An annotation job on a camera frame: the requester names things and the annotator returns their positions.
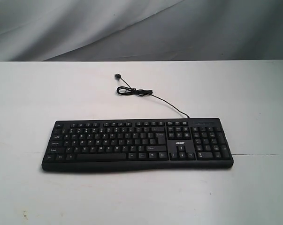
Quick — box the grey backdrop cloth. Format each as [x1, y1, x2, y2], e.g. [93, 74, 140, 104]
[0, 0, 283, 61]

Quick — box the black keyboard usb cable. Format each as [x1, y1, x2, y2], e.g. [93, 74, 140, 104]
[114, 73, 191, 119]

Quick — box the black acer keyboard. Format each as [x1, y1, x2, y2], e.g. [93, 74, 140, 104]
[41, 118, 234, 173]

